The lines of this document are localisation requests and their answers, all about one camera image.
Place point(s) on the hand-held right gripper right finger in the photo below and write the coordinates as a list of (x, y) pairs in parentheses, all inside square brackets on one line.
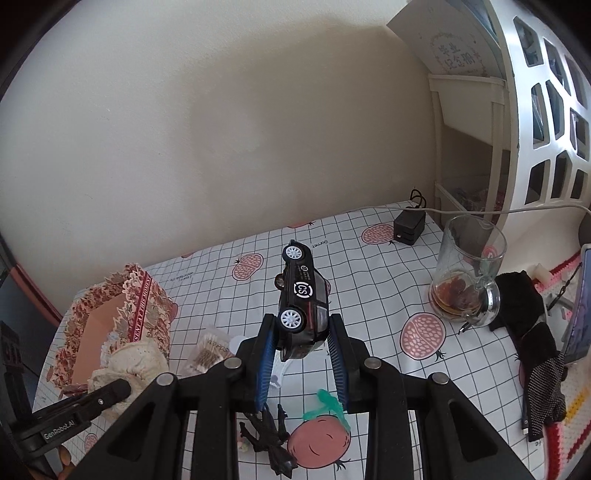
[(340, 364)]

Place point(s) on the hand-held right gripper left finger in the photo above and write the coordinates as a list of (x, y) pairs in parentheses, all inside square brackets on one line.
[(265, 364)]

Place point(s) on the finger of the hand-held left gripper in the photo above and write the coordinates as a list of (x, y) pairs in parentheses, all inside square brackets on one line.
[(74, 417)]

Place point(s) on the green hair clip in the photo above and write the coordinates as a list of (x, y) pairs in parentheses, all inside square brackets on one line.
[(330, 404)]

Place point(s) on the black toy car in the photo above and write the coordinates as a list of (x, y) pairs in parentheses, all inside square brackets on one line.
[(304, 295)]

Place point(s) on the cream lace scrunchie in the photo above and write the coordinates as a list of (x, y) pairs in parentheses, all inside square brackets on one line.
[(134, 364)]

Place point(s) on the floral paper box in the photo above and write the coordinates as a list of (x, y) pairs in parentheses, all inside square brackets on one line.
[(147, 304)]

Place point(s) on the desktop with grid fruit tablecloth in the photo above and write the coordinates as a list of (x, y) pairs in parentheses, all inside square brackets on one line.
[(369, 286)]

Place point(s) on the cotton swab pack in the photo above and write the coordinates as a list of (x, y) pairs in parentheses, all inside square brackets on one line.
[(207, 353)]

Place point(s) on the black hair claw clip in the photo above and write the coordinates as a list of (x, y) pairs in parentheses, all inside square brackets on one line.
[(270, 438)]

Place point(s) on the blue door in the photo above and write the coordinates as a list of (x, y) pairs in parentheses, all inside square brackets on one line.
[(18, 314)]

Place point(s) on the glass mug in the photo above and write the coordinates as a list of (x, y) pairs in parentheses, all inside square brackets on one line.
[(461, 295)]

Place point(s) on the black charger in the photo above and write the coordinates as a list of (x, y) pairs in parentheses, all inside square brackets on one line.
[(408, 226)]

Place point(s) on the black dotted glove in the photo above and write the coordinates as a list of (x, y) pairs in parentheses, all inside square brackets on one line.
[(547, 387)]

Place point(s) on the small white block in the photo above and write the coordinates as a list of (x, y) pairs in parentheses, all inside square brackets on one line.
[(541, 272)]

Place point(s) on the red yellow crochet mat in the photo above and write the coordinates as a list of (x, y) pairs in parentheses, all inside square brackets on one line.
[(572, 406)]

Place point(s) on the cream wooden shelf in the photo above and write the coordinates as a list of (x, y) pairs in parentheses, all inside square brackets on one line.
[(461, 106)]

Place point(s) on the white cutout rack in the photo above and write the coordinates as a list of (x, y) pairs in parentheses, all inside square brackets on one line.
[(517, 92)]

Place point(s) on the white album book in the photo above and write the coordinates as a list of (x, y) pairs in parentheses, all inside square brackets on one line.
[(443, 46)]

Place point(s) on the pink door frame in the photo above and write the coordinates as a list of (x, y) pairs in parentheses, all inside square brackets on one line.
[(32, 288)]

